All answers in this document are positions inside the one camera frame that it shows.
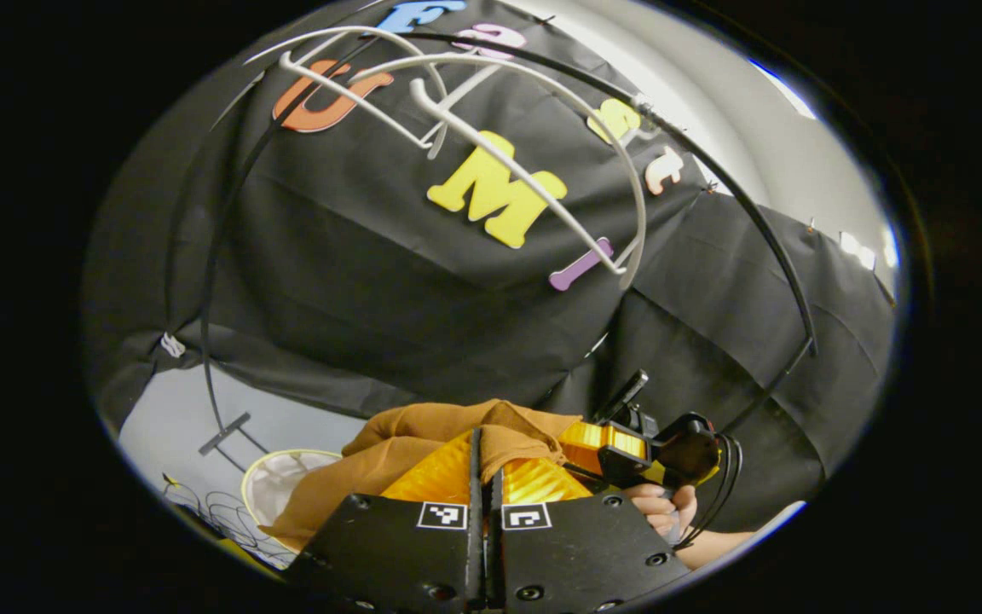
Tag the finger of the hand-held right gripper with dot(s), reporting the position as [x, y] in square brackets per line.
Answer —
[602, 439]

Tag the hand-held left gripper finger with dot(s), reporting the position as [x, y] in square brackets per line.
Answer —
[496, 554]
[476, 546]

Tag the brown shirt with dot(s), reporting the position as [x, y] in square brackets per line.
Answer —
[423, 426]

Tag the white mesh laundry hamper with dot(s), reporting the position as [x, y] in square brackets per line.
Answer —
[286, 486]

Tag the white hanger with taped hook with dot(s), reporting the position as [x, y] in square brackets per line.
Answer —
[568, 223]

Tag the black clothes rack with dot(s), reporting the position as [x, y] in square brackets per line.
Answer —
[224, 435]

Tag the white ribbed plastic hanger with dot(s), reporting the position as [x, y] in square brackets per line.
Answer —
[355, 101]

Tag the small ceiling light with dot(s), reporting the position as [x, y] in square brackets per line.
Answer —
[857, 249]

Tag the white cloth tag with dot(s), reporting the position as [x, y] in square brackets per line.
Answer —
[171, 344]

